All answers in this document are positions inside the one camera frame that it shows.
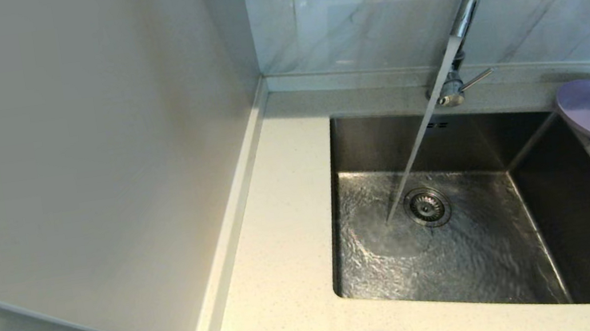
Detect tall fridge with grey front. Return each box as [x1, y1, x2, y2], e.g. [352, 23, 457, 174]
[0, 0, 301, 331]

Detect chrome gooseneck faucet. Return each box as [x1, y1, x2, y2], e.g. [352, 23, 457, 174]
[413, 0, 527, 110]

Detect round metal drain strainer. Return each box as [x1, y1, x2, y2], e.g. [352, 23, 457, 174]
[402, 185, 454, 231]

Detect stainless steel sink basin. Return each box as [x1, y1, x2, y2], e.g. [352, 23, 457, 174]
[309, 79, 590, 331]

